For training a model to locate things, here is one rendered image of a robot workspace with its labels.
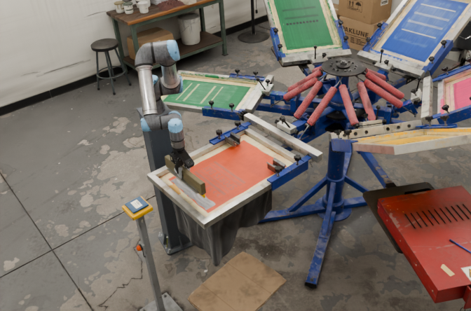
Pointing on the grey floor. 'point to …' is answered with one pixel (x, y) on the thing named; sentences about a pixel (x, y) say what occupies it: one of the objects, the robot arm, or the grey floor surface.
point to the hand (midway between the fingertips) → (184, 176)
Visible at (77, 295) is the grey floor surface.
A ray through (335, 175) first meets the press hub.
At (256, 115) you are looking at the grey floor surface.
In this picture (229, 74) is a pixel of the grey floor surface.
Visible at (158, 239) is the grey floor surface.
